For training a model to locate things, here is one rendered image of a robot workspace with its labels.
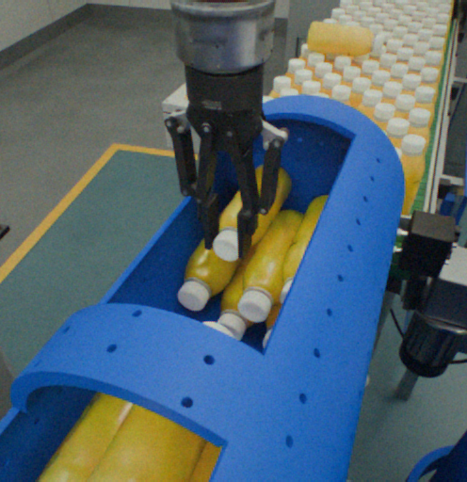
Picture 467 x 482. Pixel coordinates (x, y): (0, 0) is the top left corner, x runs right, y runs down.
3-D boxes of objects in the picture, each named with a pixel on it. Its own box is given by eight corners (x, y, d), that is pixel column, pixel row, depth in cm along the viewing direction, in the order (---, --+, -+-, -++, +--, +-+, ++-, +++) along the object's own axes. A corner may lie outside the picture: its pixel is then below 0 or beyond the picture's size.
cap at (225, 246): (249, 239, 57) (244, 248, 56) (239, 258, 60) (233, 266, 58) (222, 224, 57) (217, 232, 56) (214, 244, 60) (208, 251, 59)
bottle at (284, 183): (299, 175, 67) (262, 238, 56) (282, 206, 72) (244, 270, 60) (261, 153, 67) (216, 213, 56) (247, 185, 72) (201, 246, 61)
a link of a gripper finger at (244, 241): (246, 200, 54) (251, 200, 53) (246, 244, 58) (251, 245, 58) (236, 214, 51) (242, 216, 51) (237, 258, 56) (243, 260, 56)
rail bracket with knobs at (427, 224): (383, 272, 82) (397, 229, 75) (389, 248, 87) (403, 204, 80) (442, 287, 79) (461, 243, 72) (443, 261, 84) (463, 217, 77)
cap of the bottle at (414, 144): (395, 146, 84) (398, 136, 82) (411, 140, 85) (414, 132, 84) (411, 155, 81) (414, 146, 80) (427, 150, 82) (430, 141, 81)
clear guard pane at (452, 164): (403, 339, 125) (464, 197, 92) (426, 188, 178) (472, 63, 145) (405, 340, 124) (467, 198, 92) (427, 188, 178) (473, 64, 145)
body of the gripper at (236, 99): (164, 66, 40) (174, 157, 47) (252, 80, 38) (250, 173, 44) (200, 40, 45) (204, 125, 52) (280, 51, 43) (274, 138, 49)
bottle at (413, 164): (367, 213, 95) (385, 143, 84) (391, 203, 97) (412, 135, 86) (389, 231, 91) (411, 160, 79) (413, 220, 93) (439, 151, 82)
